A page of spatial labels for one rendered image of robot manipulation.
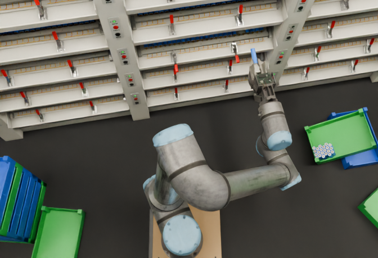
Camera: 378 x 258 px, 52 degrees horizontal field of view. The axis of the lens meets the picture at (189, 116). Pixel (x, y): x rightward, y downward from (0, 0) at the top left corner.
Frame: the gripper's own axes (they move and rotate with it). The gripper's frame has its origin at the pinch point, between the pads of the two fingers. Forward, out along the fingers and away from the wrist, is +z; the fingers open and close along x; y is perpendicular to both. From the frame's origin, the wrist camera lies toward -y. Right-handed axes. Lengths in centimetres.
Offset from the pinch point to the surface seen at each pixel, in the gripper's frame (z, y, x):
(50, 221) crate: -36, -62, 105
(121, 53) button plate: 12, 4, 53
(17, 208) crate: -33, -35, 110
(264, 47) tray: 12.2, -9.5, -8.7
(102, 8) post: 13, 32, 55
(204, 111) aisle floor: 9, -64, 17
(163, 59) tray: 13.8, -9.1, 36.3
